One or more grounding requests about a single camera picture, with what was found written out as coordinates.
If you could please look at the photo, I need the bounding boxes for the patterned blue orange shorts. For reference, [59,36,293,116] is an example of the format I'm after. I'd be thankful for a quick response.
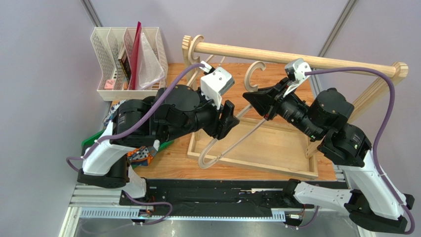
[103,110,162,166]

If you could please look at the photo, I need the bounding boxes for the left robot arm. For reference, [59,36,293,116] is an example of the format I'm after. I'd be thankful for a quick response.
[77,85,239,198]

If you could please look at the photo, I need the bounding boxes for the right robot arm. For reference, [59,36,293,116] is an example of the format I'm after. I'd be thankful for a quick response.
[243,78,415,234]

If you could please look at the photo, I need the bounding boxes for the wooden clothes rack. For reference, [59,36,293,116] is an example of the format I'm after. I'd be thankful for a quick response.
[187,42,409,180]

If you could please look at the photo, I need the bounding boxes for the green plastic tray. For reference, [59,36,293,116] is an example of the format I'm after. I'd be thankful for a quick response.
[82,130,174,154]

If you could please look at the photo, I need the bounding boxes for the clear plastic bag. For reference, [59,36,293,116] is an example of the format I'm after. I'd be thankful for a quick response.
[135,33,164,90]

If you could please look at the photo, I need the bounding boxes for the white file organizer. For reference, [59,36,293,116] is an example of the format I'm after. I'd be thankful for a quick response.
[90,27,168,101]

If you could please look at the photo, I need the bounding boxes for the dark book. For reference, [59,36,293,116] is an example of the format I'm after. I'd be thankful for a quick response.
[118,48,131,81]

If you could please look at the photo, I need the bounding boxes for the pink eraser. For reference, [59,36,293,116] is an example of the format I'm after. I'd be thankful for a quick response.
[104,79,116,90]

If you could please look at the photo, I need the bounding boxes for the red folder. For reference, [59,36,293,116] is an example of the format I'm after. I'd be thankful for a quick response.
[129,22,142,90]

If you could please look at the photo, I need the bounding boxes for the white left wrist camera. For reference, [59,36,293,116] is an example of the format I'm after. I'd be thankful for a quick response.
[200,61,235,110]

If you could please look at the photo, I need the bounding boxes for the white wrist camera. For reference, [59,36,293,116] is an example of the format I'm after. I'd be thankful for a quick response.
[283,58,312,97]
[200,61,235,110]

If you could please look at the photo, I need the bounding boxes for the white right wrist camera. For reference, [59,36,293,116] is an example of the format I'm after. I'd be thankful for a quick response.
[283,58,312,97]

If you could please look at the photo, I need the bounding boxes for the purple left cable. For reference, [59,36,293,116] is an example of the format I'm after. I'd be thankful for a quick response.
[66,63,206,172]

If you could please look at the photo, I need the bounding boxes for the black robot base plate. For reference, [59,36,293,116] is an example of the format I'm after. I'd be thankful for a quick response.
[70,177,361,222]

